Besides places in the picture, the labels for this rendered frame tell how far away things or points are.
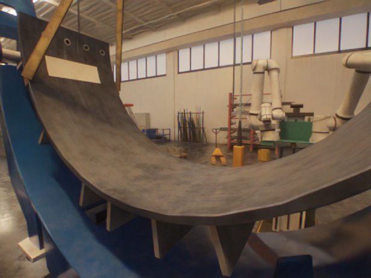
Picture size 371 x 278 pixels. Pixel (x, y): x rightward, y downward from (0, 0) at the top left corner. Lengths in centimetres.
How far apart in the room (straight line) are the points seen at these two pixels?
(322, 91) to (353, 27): 297
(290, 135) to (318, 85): 901
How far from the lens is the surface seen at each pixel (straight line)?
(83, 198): 111
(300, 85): 1131
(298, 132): 239
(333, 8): 1155
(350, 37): 1201
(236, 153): 156
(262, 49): 1207
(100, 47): 195
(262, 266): 107
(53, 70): 163
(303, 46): 1185
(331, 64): 1153
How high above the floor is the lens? 172
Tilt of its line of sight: 7 degrees down
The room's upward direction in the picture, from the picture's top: straight up
